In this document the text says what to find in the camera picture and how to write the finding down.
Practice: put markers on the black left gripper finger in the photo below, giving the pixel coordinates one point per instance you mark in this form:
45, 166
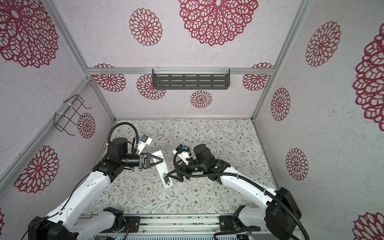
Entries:
150, 165
153, 159

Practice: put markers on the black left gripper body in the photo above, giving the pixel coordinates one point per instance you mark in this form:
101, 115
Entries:
142, 160

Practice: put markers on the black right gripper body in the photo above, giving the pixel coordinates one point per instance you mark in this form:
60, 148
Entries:
184, 169

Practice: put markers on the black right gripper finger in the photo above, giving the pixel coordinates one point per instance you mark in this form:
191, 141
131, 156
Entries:
180, 166
176, 176

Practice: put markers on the white remote control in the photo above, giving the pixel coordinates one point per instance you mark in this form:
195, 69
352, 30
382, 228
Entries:
163, 171

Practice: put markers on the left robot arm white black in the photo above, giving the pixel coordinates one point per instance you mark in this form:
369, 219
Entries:
61, 223

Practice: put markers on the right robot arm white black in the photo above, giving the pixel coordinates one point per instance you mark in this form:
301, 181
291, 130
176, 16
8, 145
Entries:
276, 210

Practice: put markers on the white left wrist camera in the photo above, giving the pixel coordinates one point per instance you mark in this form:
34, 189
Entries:
143, 142

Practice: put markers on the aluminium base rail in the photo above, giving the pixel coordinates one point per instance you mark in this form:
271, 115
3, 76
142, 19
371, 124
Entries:
182, 224

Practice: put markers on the black wire wall basket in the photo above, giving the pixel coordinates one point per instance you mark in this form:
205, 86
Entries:
64, 117

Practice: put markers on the dark metal wall shelf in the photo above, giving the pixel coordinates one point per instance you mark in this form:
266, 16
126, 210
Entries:
191, 80

